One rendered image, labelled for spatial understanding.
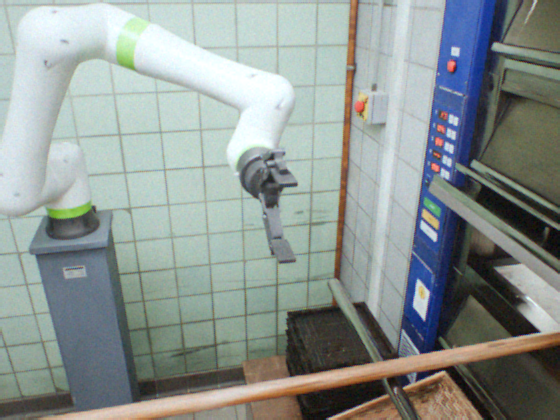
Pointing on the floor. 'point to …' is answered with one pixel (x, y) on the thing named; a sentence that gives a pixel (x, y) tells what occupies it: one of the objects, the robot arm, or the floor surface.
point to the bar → (373, 352)
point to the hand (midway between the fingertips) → (286, 221)
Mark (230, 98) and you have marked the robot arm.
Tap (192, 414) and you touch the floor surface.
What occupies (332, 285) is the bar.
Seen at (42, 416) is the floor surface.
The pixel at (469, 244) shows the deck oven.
